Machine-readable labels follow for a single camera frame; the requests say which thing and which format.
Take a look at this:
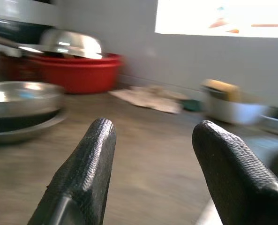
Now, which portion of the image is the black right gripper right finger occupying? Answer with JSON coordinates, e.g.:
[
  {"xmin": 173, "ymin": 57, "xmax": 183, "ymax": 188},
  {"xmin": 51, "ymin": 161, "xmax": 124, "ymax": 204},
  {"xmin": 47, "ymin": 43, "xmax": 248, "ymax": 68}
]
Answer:
[{"xmin": 192, "ymin": 120, "xmax": 278, "ymax": 225}]

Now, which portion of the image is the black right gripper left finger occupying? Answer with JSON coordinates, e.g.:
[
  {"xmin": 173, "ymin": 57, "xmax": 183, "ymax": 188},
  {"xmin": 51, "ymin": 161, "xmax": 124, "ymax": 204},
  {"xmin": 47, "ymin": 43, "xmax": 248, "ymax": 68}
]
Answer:
[{"xmin": 27, "ymin": 118, "xmax": 117, "ymax": 225}]

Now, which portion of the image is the wide steel bowl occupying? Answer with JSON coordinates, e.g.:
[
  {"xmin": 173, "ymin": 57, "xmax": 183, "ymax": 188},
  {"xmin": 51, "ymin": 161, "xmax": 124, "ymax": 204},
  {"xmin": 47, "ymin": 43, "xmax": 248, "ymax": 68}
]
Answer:
[{"xmin": 0, "ymin": 81, "xmax": 66, "ymax": 134}]

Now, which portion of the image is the white plastic bowl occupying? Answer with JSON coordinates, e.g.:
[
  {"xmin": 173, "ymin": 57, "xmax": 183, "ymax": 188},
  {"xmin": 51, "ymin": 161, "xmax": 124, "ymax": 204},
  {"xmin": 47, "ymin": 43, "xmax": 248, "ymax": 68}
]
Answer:
[{"xmin": 201, "ymin": 86, "xmax": 268, "ymax": 125}]

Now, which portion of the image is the small white rectangular tray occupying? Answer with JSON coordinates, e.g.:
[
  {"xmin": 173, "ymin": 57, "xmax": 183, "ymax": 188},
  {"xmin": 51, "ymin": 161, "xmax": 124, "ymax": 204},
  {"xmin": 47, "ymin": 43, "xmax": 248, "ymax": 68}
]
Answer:
[{"xmin": 260, "ymin": 106, "xmax": 278, "ymax": 136}]

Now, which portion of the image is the steel plate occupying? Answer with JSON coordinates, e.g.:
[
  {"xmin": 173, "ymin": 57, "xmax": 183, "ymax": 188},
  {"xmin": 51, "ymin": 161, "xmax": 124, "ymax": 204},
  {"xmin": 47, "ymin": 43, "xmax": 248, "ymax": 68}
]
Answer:
[{"xmin": 0, "ymin": 110, "xmax": 68, "ymax": 144}]

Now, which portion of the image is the green scouring pad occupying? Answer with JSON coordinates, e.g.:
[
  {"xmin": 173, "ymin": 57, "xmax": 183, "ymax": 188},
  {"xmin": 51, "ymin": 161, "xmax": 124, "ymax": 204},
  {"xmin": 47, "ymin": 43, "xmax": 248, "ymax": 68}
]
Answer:
[{"xmin": 182, "ymin": 99, "xmax": 202, "ymax": 112}]

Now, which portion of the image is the yellow sponge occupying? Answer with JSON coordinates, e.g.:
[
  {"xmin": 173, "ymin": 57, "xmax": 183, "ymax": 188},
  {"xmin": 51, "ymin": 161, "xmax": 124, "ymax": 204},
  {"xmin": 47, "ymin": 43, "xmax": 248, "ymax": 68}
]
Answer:
[{"xmin": 203, "ymin": 79, "xmax": 241, "ymax": 102}]

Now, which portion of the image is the red plastic basin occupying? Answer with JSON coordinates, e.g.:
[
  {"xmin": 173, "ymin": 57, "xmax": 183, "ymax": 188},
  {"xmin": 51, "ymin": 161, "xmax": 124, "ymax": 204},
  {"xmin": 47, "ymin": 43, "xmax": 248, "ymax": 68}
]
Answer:
[{"xmin": 0, "ymin": 53, "xmax": 124, "ymax": 94}]

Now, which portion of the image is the beige dish cloth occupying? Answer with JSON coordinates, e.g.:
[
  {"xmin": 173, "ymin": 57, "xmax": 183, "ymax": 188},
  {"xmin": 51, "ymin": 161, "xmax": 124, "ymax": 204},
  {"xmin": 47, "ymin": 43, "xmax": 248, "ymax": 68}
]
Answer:
[{"xmin": 108, "ymin": 85, "xmax": 188, "ymax": 115}]

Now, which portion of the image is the upturned steel bowl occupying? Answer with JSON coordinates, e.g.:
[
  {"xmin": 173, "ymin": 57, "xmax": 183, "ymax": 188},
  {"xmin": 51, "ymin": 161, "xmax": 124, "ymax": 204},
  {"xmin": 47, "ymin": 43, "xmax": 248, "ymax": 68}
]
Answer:
[{"xmin": 39, "ymin": 29, "xmax": 104, "ymax": 59}]

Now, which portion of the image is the dark bowl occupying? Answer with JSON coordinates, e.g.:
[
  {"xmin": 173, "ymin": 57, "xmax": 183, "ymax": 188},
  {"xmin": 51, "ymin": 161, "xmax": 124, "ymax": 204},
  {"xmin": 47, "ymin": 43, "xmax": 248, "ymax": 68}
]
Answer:
[{"xmin": 0, "ymin": 18, "xmax": 53, "ymax": 44}]

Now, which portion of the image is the window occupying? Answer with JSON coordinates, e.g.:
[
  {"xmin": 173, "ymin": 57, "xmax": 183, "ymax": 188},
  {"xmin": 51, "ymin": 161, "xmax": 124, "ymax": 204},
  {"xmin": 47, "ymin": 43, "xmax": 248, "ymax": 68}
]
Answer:
[{"xmin": 154, "ymin": 0, "xmax": 278, "ymax": 38}]

